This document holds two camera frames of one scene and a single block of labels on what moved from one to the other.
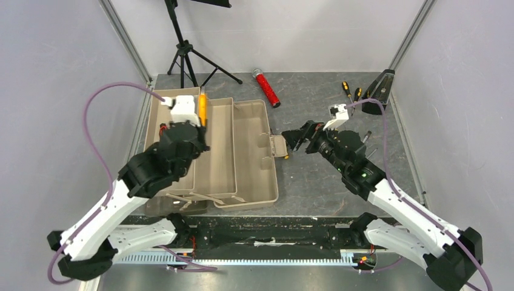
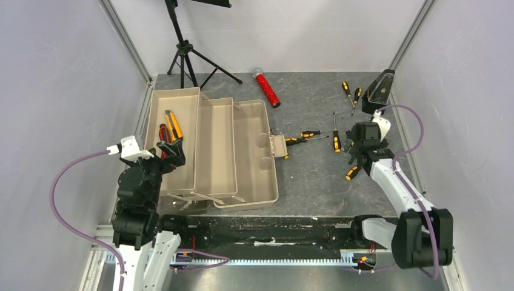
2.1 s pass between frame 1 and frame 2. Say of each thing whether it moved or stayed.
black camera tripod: stayed
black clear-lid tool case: stayed
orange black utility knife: moved
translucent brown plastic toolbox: stayed
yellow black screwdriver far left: stayed
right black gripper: moved
